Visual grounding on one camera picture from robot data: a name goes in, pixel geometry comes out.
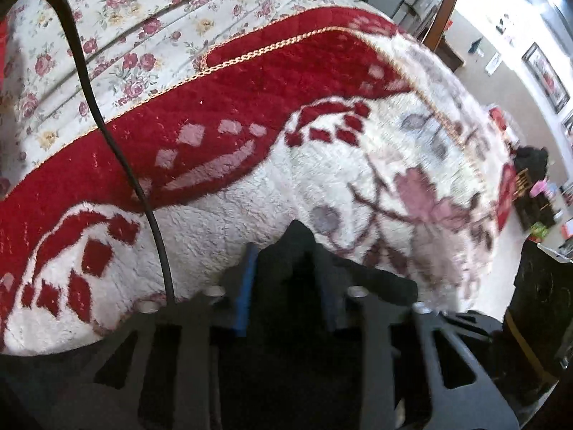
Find red and white fleece blanket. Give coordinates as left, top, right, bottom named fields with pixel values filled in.
left=1, top=7, right=512, bottom=355

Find wooden chair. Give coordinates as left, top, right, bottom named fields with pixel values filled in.
left=398, top=0, right=469, bottom=73

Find framed wall picture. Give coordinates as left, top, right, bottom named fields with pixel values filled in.
left=521, top=43, right=570, bottom=114

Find black cable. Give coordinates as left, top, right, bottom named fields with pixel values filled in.
left=26, top=0, right=177, bottom=305

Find white floral quilt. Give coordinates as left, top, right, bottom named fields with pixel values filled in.
left=0, top=0, right=360, bottom=198

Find black pants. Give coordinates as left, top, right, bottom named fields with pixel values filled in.
left=212, top=220, right=418, bottom=429

